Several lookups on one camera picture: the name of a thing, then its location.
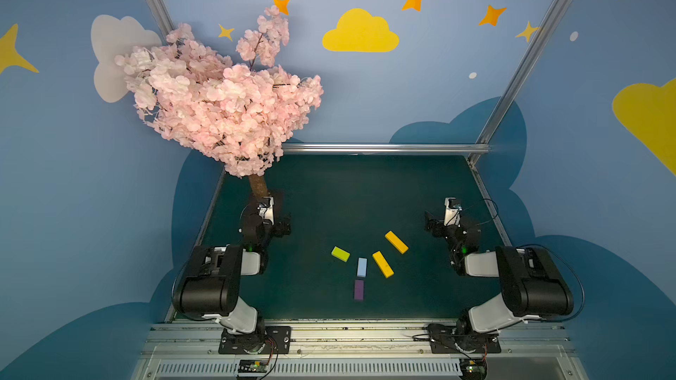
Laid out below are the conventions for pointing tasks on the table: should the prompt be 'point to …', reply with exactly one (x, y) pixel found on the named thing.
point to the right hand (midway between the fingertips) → (443, 209)
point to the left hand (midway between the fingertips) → (276, 209)
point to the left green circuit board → (253, 366)
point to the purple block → (358, 289)
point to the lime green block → (341, 253)
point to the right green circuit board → (473, 369)
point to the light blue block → (362, 266)
